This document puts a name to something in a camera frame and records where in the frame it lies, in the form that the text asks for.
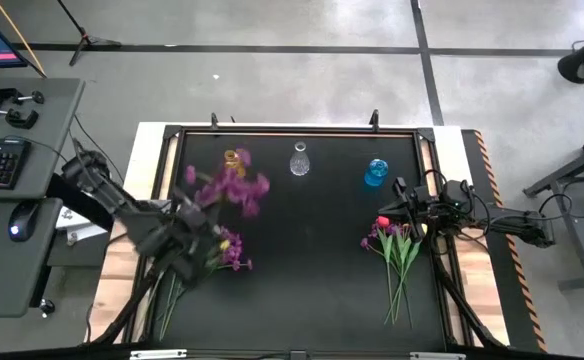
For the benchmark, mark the black table mat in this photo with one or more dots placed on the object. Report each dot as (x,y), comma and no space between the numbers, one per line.
(297,280)

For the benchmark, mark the purple flower bunch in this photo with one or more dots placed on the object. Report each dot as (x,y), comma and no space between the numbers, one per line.
(372,232)
(232,187)
(232,250)

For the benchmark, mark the silver metal bracket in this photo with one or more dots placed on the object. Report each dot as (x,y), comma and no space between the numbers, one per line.
(158,354)
(437,356)

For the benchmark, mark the black table edge clip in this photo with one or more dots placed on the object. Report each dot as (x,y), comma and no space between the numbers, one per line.
(374,120)
(214,121)

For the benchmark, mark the white papers pile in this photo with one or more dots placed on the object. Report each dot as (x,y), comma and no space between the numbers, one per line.
(79,230)

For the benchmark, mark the black screw clamp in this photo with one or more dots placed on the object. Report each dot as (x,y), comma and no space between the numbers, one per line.
(19,119)
(7,94)

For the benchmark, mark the blue glass vase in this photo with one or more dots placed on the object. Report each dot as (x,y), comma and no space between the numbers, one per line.
(376,172)

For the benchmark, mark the black tripod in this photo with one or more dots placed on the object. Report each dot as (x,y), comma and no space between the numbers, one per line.
(84,40)

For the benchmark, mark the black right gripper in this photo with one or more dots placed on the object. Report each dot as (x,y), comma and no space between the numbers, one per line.
(424,210)

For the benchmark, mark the black computer mouse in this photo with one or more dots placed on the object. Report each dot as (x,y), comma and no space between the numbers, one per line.
(24,220)

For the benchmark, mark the black ramp with hazard stripes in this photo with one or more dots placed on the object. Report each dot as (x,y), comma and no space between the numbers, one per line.
(514,300)

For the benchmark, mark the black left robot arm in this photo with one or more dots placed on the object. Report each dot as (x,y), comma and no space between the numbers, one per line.
(107,192)

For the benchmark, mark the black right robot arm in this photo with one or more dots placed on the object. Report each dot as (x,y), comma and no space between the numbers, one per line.
(517,222)

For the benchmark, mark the small dark centre bracket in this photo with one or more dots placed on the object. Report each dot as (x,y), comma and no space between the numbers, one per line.
(298,355)

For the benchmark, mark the black aluminium table frame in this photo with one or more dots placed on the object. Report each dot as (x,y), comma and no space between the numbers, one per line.
(407,130)

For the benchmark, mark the grey desk surface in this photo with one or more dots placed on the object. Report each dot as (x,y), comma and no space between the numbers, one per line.
(47,125)
(2,280)

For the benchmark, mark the yellow tulip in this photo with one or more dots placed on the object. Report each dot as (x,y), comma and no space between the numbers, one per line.
(156,285)
(405,250)
(424,228)

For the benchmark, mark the black diagonal frame strut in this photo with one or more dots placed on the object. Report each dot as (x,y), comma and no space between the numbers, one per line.
(122,315)
(464,310)

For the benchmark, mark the amber glass vase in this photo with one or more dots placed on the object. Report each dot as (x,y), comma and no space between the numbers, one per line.
(231,157)

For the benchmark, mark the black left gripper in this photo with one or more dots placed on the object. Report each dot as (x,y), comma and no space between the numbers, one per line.
(192,240)

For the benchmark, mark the black desk knob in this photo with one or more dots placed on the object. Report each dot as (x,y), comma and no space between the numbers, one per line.
(47,306)

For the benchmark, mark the clear glass vase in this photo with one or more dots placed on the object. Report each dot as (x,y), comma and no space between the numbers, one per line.
(299,164)

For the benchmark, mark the wooden stick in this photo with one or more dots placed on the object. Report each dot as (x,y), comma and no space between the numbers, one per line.
(19,35)

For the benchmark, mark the grey metal table frame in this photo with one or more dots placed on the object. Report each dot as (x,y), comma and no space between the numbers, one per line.
(572,175)

